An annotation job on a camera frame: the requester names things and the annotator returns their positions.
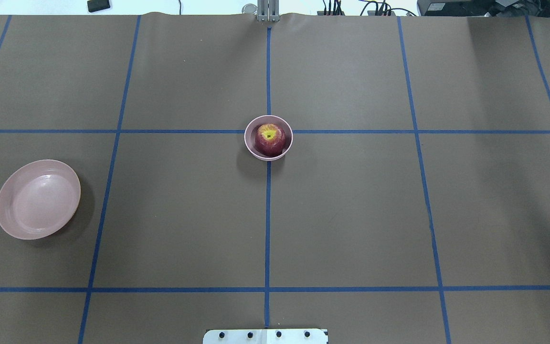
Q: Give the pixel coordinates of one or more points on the red apple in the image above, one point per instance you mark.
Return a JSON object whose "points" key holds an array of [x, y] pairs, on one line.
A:
{"points": [[270, 139]]}

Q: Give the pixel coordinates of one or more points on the pink bowl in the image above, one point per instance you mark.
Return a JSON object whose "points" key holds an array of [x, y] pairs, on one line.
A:
{"points": [[251, 129]]}

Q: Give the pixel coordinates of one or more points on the pink plate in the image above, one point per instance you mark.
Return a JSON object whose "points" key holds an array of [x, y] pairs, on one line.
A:
{"points": [[39, 199]]}

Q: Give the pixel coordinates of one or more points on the black power strip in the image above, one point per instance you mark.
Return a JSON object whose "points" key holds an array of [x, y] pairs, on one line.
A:
{"points": [[376, 8]]}

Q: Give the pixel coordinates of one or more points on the small black square device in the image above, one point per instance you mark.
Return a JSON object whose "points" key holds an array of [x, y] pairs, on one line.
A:
{"points": [[97, 5]]}

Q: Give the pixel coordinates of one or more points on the aluminium frame post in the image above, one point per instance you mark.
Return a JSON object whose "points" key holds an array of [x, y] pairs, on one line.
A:
{"points": [[268, 11]]}

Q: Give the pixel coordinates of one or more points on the white camera stand pillar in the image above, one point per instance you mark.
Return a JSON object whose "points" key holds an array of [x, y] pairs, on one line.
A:
{"points": [[267, 336]]}

